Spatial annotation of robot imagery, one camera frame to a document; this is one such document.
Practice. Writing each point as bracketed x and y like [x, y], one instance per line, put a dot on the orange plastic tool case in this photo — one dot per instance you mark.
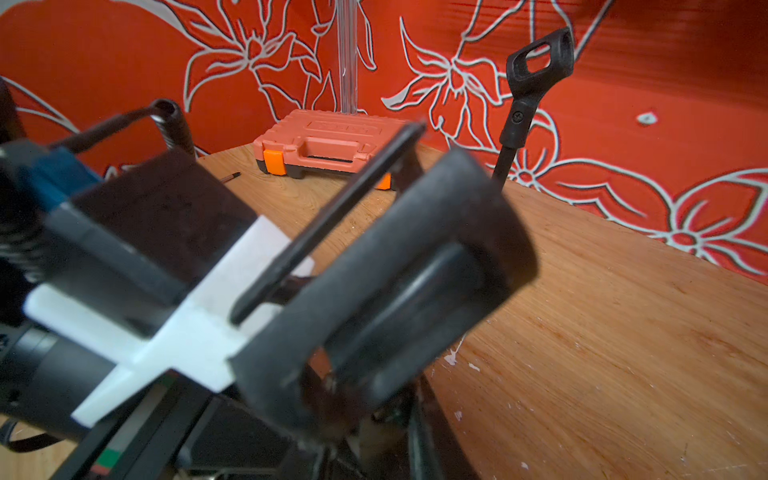
[324, 141]

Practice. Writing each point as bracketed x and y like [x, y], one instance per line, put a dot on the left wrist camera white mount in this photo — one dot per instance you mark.
[143, 270]

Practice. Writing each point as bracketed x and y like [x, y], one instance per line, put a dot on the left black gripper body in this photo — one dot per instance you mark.
[173, 430]

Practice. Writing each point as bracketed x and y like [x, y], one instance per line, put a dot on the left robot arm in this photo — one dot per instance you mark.
[37, 363]

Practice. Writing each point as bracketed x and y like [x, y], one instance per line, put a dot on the orange black handled tool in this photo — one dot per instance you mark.
[230, 177]

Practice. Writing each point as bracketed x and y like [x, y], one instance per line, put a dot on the black mic clip pole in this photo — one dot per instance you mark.
[528, 88]
[448, 252]

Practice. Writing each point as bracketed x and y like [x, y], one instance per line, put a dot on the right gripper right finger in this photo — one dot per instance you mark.
[433, 449]

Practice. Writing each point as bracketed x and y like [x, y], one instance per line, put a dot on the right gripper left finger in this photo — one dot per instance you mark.
[306, 462]

